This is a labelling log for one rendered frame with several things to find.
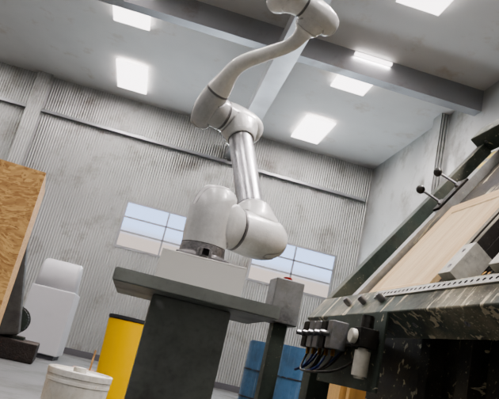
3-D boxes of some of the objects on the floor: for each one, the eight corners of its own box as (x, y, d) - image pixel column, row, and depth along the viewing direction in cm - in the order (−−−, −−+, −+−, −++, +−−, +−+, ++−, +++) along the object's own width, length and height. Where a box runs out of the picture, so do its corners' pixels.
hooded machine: (19, 350, 910) (48, 260, 950) (61, 359, 918) (88, 270, 957) (9, 351, 839) (40, 253, 879) (54, 361, 847) (84, 264, 886)
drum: (141, 407, 527) (162, 326, 547) (133, 411, 482) (157, 323, 502) (91, 395, 528) (114, 315, 548) (79, 398, 483) (104, 311, 503)
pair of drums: (289, 433, 600) (305, 352, 622) (321, 453, 497) (338, 355, 519) (227, 419, 591) (245, 338, 614) (247, 437, 488) (268, 338, 511)
